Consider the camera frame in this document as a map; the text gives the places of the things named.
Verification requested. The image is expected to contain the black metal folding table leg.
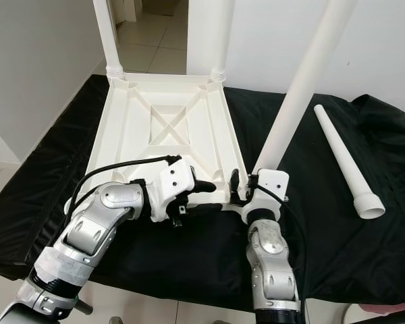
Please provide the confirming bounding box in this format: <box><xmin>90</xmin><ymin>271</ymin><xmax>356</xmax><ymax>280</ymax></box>
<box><xmin>71</xmin><ymin>300</ymin><xmax>95</xmax><ymax>317</ymax></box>

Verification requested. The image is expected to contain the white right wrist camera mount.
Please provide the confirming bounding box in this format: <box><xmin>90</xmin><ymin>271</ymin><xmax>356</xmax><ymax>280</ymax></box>
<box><xmin>243</xmin><ymin>169</ymin><xmax>290</xmax><ymax>220</ymax></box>

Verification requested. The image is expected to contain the black cloth table cover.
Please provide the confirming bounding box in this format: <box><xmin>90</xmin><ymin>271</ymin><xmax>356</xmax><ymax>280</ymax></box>
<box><xmin>0</xmin><ymin>73</ymin><xmax>405</xmax><ymax>308</ymax></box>

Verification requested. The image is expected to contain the white plastic table leg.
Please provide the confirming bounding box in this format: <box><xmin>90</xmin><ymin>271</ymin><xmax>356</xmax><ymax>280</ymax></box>
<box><xmin>314</xmin><ymin>103</ymin><xmax>387</xmax><ymax>220</ymax></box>
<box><xmin>252</xmin><ymin>0</ymin><xmax>357</xmax><ymax>178</ymax></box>
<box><xmin>93</xmin><ymin>0</ymin><xmax>124</xmax><ymax>80</ymax></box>
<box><xmin>209</xmin><ymin>0</ymin><xmax>236</xmax><ymax>80</ymax></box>

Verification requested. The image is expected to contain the white plastic children table top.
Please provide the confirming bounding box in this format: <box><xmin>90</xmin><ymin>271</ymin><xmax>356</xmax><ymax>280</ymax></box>
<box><xmin>81</xmin><ymin>71</ymin><xmax>254</xmax><ymax>220</ymax></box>

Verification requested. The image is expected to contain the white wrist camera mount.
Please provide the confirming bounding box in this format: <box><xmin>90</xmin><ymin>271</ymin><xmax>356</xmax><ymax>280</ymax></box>
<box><xmin>157</xmin><ymin>157</ymin><xmax>203</xmax><ymax>220</ymax></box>
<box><xmin>243</xmin><ymin>169</ymin><xmax>290</xmax><ymax>220</ymax></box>

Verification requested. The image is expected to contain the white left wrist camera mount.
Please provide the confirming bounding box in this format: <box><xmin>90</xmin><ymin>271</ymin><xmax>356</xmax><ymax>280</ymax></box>
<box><xmin>157</xmin><ymin>157</ymin><xmax>203</xmax><ymax>220</ymax></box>

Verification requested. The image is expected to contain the pink round stool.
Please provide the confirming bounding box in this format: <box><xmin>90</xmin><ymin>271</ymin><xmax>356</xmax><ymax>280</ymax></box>
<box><xmin>358</xmin><ymin>304</ymin><xmax>405</xmax><ymax>315</ymax></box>

